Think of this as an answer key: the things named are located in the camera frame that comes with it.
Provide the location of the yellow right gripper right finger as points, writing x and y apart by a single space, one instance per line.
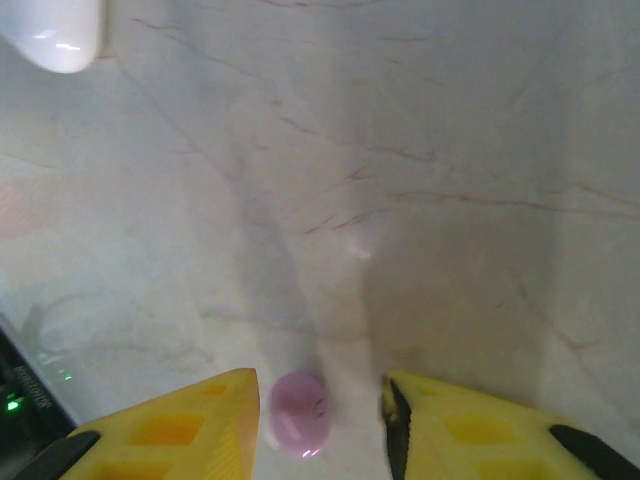
475 435

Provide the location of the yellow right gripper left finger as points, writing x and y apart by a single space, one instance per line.
175 435

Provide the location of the white earbud charging case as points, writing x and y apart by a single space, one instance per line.
50 35

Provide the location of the black electronics box green light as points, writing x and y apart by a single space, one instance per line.
22 400

